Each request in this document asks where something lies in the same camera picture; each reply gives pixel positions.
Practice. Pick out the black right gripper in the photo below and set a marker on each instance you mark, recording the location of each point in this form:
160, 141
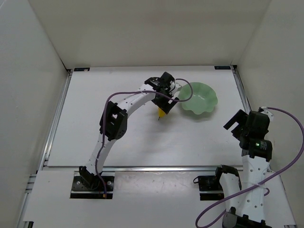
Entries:
237, 124

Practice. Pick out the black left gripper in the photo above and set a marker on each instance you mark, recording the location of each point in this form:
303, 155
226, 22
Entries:
166, 104

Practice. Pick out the yellow fake pear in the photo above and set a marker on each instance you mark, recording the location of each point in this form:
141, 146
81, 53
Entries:
161, 113

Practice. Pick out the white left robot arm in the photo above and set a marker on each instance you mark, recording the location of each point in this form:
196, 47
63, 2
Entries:
117, 109

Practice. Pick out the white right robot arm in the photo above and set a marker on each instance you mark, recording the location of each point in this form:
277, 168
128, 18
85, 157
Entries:
256, 155

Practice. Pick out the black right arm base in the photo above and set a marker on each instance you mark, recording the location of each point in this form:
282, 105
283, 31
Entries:
209, 188

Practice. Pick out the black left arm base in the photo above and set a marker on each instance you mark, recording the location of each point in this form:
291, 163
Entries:
86, 185

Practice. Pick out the green scalloped fruit bowl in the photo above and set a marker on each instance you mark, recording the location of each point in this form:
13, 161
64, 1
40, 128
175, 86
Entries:
204, 99

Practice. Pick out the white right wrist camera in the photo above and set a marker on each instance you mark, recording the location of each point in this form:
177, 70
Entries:
265, 110

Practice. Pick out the aluminium right side rail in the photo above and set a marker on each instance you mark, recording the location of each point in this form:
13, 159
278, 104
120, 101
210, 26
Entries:
241, 89

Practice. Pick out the aluminium rail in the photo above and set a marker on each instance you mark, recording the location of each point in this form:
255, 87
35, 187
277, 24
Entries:
241, 89
44, 154
136, 168

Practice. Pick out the aluminium front rail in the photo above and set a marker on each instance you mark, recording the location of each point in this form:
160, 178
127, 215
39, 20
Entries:
136, 168

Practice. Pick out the aluminium left side rail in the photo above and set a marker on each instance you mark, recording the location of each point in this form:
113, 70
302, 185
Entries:
44, 154

